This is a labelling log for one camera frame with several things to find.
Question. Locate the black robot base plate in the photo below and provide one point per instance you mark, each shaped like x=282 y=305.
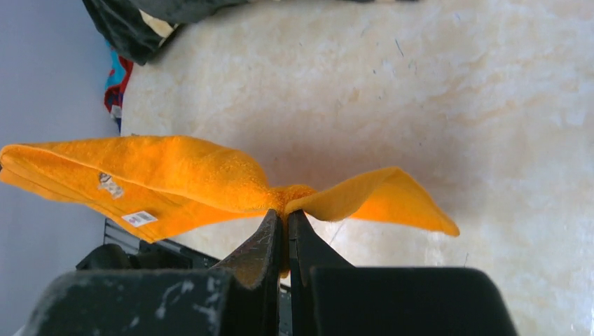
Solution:
x=168 y=289

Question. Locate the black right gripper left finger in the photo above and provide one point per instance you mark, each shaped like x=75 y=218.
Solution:
x=71 y=305

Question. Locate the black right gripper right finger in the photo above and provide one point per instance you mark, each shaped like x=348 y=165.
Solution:
x=330 y=296

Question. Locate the orange towel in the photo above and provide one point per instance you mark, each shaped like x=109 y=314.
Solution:
x=157 y=187

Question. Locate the red blue patterned towel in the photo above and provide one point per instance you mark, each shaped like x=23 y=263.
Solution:
x=116 y=84

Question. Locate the black floral blanket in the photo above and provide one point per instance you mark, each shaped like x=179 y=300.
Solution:
x=234 y=38

